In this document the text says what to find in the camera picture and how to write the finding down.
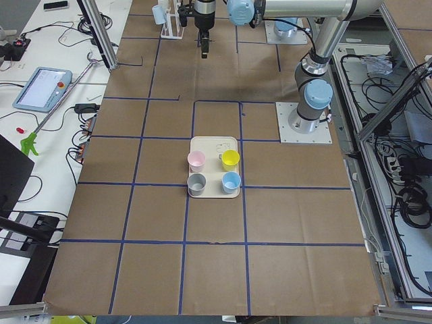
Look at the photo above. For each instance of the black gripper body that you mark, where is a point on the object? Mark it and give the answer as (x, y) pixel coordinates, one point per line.
(204, 19)

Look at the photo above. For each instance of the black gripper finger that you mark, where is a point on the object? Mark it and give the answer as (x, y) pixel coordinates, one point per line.
(204, 43)

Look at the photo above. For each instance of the light blue plastic cup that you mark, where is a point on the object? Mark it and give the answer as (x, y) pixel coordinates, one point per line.
(159, 15)

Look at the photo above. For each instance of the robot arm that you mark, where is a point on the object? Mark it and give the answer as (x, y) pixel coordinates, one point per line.
(286, 27)
(315, 93)

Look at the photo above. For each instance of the pink plastic cup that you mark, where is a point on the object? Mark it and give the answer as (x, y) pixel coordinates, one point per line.
(196, 161)

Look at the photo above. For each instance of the yellow plastic cup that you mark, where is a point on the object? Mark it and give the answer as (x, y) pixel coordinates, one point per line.
(230, 160)

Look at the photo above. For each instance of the grey plastic cup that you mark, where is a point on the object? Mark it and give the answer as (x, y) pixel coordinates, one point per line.
(196, 183)

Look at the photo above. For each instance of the cream serving tray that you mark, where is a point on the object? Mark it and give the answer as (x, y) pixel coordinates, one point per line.
(213, 147)

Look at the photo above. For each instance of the black power adapter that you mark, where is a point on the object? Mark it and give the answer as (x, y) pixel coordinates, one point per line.
(86, 108)

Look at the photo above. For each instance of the blue teach pendant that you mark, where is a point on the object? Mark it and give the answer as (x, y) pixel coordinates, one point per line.
(43, 90)

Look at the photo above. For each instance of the black computer monitor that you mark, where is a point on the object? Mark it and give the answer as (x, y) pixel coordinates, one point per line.
(15, 169)

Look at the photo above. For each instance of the white wire cup rack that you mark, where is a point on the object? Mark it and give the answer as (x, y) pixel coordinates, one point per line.
(171, 28)

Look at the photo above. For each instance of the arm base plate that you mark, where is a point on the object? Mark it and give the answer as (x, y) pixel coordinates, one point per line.
(295, 130)
(300, 38)

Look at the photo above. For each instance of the aluminium frame post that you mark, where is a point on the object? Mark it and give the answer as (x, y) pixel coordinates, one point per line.
(94, 20)

